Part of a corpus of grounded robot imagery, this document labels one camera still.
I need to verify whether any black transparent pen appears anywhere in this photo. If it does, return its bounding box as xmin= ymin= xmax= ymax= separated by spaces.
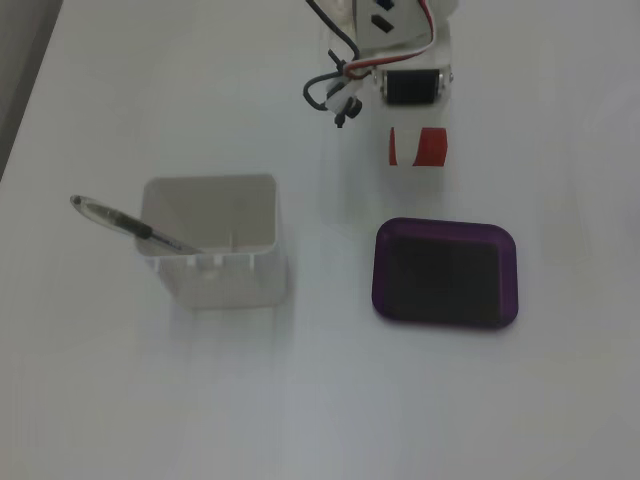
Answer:
xmin=69 ymin=194 xmax=204 ymax=256

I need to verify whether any red and white wire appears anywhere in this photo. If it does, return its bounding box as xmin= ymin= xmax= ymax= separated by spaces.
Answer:
xmin=342 ymin=0 xmax=444 ymax=79

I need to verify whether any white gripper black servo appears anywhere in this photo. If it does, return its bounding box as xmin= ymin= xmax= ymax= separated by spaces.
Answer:
xmin=370 ymin=29 xmax=457 ymax=201

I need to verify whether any purple tray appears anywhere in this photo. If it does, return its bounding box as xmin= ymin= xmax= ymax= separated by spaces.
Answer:
xmin=370 ymin=216 xmax=520 ymax=332

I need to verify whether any black cable with connector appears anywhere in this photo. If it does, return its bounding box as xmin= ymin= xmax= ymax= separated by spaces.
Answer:
xmin=301 ymin=0 xmax=363 ymax=129

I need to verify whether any red cube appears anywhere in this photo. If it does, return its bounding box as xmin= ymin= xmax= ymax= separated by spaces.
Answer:
xmin=388 ymin=126 xmax=450 ymax=169

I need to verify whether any white pen holder box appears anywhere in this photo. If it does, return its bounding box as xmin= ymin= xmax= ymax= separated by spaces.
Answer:
xmin=137 ymin=173 xmax=291 ymax=310

